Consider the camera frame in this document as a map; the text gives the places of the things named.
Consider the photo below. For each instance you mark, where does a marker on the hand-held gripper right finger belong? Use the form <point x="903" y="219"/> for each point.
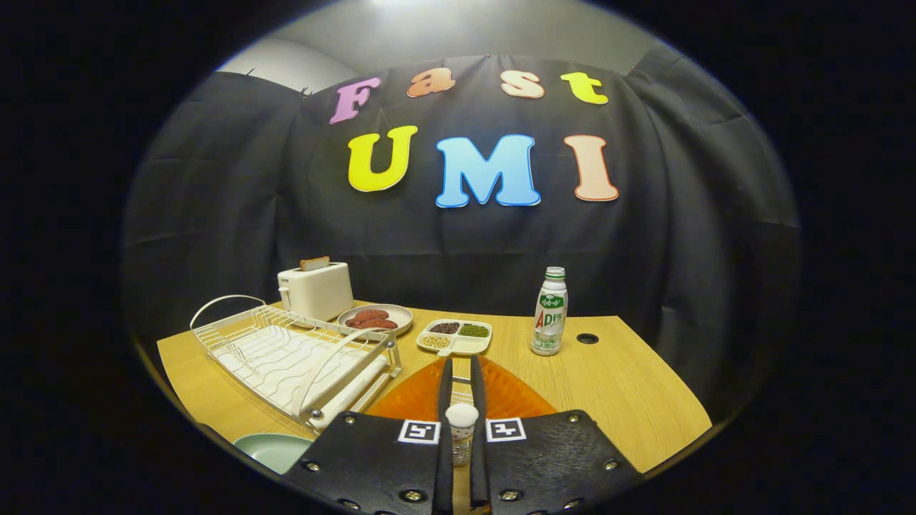
<point x="477" y="400"/>

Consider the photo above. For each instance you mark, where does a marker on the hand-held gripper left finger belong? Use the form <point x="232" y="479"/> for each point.
<point x="445" y="400"/>

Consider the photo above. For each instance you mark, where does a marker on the blue striped spoon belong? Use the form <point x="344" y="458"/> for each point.
<point x="461" y="416"/>

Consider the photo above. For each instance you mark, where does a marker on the light green plate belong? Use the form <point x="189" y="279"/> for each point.
<point x="272" y="450"/>

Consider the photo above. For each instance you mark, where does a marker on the white divided dish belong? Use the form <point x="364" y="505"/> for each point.
<point x="465" y="345"/>

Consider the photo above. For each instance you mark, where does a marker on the beige round plate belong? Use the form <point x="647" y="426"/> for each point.
<point x="401" y="315"/>

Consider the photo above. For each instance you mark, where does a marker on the pile of yellow beans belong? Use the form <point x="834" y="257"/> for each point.
<point x="435" y="342"/>

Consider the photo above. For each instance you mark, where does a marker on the pile of green beans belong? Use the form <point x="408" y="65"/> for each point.
<point x="474" y="330"/>

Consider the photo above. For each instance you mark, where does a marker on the pile of dark beans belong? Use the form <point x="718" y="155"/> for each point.
<point x="444" y="327"/>

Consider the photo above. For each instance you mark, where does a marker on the red-brown sausage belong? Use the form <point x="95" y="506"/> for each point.
<point x="379" y="324"/>
<point x="368" y="315"/>

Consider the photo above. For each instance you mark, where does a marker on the white drink bottle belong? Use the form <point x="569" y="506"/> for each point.
<point x="549" y="315"/>

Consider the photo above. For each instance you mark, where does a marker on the white toaster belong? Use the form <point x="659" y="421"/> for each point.
<point x="318" y="293"/>

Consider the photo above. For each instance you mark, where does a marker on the toast slice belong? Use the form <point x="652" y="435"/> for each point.
<point x="315" y="263"/>

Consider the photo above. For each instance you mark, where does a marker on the black backdrop cloth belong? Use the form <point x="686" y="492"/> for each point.
<point x="215" y="214"/>

